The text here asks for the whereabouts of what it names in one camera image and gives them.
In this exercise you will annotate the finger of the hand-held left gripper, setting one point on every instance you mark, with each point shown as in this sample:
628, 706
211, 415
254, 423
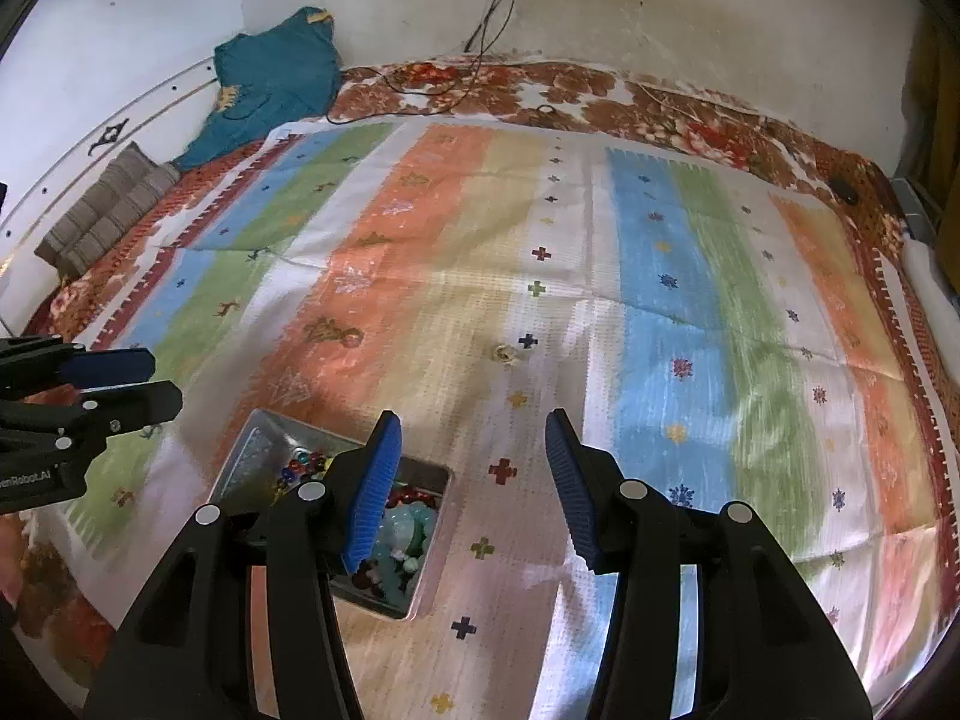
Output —
112, 366
135, 405

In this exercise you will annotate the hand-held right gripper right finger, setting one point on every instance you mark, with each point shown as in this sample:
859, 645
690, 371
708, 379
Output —
574, 495

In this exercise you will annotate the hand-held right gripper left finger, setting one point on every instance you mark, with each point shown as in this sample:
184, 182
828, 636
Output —
371, 495

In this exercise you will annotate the silver metal tin box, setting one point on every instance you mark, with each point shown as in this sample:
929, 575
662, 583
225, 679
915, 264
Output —
255, 457

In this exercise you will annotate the small pale bead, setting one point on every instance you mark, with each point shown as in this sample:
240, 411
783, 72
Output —
504, 352

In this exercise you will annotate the person's left hand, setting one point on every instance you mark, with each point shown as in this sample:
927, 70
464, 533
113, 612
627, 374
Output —
9, 562

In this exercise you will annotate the grey striped folded cloth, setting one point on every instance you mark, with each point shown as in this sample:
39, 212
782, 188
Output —
105, 214

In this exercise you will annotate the white headboard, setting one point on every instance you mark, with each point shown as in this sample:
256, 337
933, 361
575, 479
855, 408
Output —
112, 112

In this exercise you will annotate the striped printed mat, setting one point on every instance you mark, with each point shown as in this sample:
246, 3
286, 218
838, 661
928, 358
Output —
480, 240

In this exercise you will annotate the teal shirt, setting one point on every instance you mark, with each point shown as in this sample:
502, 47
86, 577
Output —
270, 75

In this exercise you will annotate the small black object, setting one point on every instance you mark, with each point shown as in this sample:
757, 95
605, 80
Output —
846, 191

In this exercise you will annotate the mustard garment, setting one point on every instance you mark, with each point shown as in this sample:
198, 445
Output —
941, 90

